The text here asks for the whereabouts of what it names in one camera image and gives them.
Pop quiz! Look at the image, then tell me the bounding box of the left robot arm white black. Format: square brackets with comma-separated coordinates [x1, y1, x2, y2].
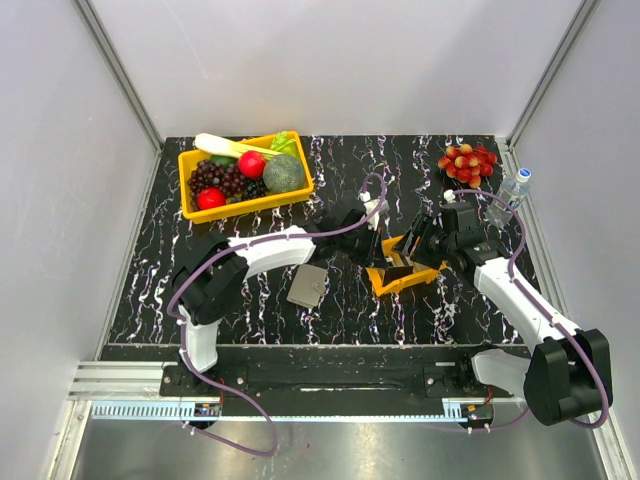
[168, 200, 388, 395]

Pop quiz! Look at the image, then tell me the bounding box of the red lychee bunch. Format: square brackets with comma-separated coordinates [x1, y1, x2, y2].
[437, 143, 498, 189]

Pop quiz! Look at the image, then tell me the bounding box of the red apple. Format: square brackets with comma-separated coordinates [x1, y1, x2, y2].
[197, 187, 227, 211]

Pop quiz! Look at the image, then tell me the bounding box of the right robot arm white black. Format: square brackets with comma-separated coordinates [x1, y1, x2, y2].
[393, 202, 612, 428]

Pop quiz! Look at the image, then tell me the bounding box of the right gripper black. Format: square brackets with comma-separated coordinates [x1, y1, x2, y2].
[391, 213, 455, 271]

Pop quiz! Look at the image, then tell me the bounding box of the purple grape bunch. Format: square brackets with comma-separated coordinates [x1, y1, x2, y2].
[187, 159, 248, 200]

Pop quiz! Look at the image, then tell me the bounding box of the green avocado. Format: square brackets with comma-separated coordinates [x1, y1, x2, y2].
[209, 155, 237, 169]

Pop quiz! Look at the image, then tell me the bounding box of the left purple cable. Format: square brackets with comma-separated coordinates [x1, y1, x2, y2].
[167, 173, 389, 456]

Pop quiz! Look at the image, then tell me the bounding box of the dark grape bunch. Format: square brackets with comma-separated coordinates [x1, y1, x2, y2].
[241, 178, 268, 201]

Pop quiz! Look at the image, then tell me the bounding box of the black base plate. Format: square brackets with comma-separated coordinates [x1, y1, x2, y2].
[159, 344, 516, 419]

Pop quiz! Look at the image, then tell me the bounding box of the green lettuce leaf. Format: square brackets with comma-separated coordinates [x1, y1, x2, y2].
[270, 131, 298, 157]

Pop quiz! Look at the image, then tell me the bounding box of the green melon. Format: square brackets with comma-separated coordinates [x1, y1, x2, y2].
[262, 154, 305, 193]

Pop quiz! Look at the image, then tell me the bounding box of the small yellow card bin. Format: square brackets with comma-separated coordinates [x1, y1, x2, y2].
[366, 236, 448, 297]

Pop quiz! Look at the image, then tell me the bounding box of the clear water bottle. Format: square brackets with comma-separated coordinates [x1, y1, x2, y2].
[485, 168, 532, 228]

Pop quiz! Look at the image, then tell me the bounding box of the black credit card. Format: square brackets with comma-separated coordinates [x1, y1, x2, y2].
[382, 265, 414, 286]

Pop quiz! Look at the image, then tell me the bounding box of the white green leek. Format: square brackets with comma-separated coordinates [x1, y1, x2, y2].
[194, 133, 279, 158]

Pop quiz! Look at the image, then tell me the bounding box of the red pomegranate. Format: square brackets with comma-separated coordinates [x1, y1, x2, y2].
[237, 150, 266, 179]

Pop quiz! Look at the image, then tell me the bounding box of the large yellow fruit bin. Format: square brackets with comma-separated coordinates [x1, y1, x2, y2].
[177, 130, 314, 224]

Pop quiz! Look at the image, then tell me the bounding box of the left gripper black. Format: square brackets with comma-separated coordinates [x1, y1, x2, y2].
[337, 223, 388, 271]

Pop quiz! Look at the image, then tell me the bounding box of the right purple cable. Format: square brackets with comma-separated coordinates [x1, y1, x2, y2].
[444, 188, 614, 432]

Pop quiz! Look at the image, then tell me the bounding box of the purple cable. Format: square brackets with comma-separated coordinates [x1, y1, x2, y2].
[167, 173, 389, 456]
[444, 188, 614, 432]

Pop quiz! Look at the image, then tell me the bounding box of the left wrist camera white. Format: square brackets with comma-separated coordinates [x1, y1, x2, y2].
[358, 192, 389, 230]

